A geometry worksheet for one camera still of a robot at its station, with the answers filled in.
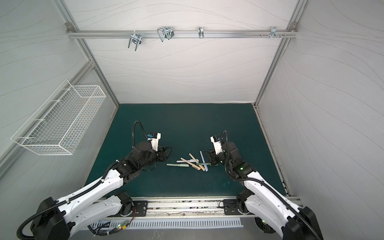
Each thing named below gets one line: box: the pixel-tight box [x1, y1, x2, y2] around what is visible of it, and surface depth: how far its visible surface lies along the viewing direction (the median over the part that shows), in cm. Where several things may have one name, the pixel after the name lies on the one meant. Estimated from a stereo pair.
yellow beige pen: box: [180, 157, 201, 171], surface depth 90 cm
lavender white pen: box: [199, 150, 209, 172], surface depth 91 cm
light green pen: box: [166, 163, 190, 167], surface depth 90 cm
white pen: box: [176, 159, 199, 163], surface depth 91 cm
